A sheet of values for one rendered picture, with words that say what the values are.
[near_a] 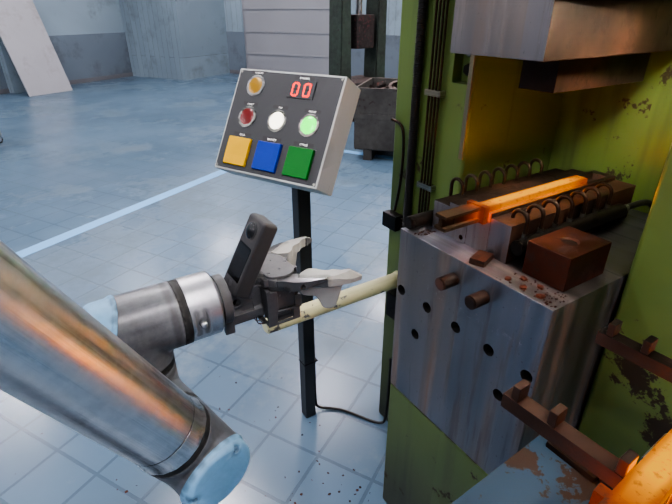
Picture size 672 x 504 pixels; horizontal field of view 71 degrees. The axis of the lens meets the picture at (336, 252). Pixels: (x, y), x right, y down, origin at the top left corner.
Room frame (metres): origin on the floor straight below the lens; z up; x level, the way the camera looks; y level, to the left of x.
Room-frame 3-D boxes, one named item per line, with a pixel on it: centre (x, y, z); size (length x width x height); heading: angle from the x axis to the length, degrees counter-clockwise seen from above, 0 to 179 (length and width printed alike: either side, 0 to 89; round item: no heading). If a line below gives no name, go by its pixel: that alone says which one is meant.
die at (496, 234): (0.97, -0.44, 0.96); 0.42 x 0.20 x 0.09; 123
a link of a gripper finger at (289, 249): (0.69, 0.07, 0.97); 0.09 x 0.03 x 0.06; 159
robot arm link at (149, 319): (0.50, 0.26, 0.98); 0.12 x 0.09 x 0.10; 123
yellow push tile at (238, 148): (1.24, 0.26, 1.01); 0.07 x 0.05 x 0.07; 58
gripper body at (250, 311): (0.59, 0.12, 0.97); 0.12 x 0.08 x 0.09; 123
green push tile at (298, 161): (1.13, 0.09, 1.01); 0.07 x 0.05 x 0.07; 58
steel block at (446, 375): (0.93, -0.48, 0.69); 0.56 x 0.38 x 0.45; 123
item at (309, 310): (1.10, 0.00, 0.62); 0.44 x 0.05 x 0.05; 123
